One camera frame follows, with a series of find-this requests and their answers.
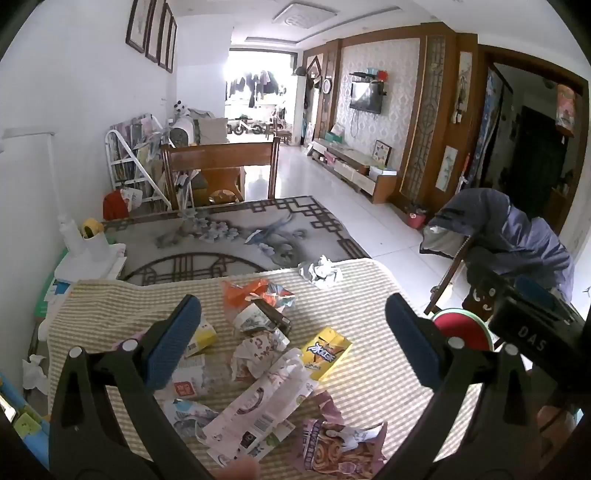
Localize white metal rack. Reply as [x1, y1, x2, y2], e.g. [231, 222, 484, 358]
[105, 115, 195, 208]

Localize yellow white carton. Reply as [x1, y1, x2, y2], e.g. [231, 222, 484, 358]
[185, 316, 219, 358]

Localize white printed cup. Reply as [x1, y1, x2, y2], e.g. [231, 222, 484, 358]
[232, 305, 278, 340]

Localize person's right hand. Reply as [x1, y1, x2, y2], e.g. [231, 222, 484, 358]
[538, 406, 578, 445]

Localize blue patterned door curtain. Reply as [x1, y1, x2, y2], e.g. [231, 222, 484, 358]
[471, 69, 513, 185]

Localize square ceiling light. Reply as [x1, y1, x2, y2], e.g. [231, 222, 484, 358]
[272, 2, 324, 28]

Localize framed wall picture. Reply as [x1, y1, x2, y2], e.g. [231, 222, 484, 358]
[145, 0, 168, 63]
[166, 17, 178, 73]
[158, 4, 174, 70]
[126, 0, 155, 51]

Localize wall television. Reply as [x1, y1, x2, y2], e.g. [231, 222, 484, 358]
[349, 82, 383, 115]

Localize dark blue jacket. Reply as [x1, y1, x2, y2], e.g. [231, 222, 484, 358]
[419, 188, 575, 301]

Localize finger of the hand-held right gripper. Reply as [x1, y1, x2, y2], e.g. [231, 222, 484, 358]
[505, 274, 586, 325]

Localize red bag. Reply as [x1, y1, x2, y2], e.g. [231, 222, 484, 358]
[102, 190, 134, 221]

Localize white crumpled tissue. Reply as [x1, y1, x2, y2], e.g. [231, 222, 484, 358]
[22, 354, 49, 393]

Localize red basin green rim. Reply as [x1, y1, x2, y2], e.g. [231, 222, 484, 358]
[431, 308, 494, 354]

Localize carved wooden chair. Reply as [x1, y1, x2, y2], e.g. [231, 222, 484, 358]
[424, 233, 513, 352]

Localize dark brown wrapper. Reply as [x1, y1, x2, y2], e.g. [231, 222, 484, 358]
[252, 300, 293, 344]

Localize small wall scroll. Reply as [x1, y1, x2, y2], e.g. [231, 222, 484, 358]
[436, 145, 458, 192]

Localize white desk lamp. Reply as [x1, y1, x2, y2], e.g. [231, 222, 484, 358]
[0, 129, 127, 282]

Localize small framed picture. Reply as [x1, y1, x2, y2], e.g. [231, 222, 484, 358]
[372, 140, 393, 169]

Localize purple snack packet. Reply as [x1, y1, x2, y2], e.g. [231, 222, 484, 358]
[291, 390, 389, 476]

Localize white carton red label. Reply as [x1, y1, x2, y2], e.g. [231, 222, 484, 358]
[154, 353, 218, 402]

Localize patterned paper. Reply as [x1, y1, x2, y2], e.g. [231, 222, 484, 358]
[231, 333, 289, 384]

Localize long white pink package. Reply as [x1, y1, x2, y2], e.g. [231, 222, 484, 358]
[194, 348, 315, 467]

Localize orange wrapper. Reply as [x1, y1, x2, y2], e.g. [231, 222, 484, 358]
[222, 279, 266, 312]

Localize blue printed wrapper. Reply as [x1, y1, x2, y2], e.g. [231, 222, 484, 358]
[161, 399, 220, 437]

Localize grey patterned tablecloth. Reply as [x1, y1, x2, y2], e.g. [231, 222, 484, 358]
[102, 196, 372, 287]

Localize white wrapper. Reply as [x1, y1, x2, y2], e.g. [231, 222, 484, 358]
[298, 255, 345, 289]

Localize red hanging ornament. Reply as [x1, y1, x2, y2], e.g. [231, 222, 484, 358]
[555, 84, 577, 137]

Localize tall wall scroll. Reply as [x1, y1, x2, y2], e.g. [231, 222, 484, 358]
[457, 51, 474, 124]

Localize person's left hand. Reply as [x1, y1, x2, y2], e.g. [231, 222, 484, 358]
[217, 459, 262, 480]

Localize yellow juice box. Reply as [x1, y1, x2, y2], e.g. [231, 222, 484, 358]
[300, 326, 353, 381]

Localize wooden television cabinet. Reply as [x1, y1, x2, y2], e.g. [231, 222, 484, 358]
[307, 137, 398, 204]

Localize colourful snack wrappers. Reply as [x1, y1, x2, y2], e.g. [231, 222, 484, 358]
[259, 281, 296, 315]

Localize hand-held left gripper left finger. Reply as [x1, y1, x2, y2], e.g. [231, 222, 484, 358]
[48, 294, 218, 480]

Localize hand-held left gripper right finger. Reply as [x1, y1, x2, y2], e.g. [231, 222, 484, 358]
[374, 293, 541, 480]

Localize row of hanging clothes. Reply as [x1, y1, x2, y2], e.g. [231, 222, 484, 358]
[226, 69, 287, 107]

